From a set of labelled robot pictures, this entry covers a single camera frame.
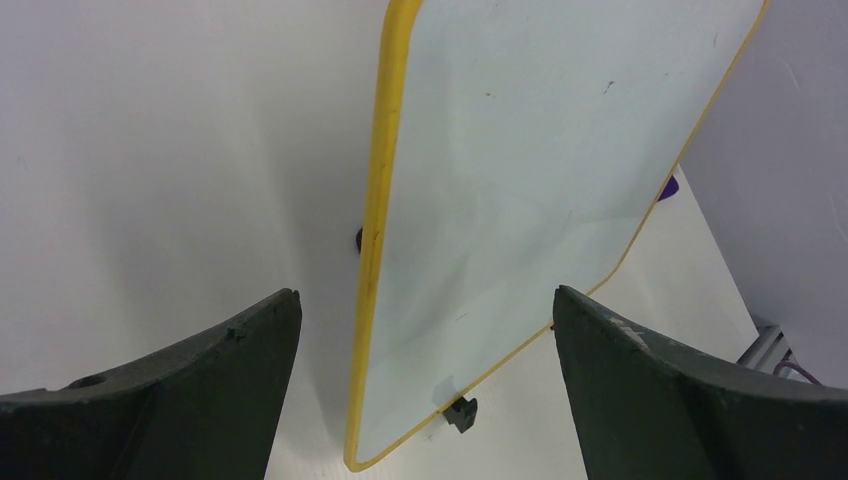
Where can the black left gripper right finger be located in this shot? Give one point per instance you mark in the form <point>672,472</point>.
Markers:
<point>648,407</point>

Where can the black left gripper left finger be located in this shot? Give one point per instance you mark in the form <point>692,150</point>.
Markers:
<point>206,407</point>

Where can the yellow framed whiteboard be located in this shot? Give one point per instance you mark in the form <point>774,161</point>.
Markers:
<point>516,146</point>

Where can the black whiteboard stand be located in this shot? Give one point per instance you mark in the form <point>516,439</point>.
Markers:
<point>460,414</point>

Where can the purple towel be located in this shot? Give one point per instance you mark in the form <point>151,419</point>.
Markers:
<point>670,189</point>

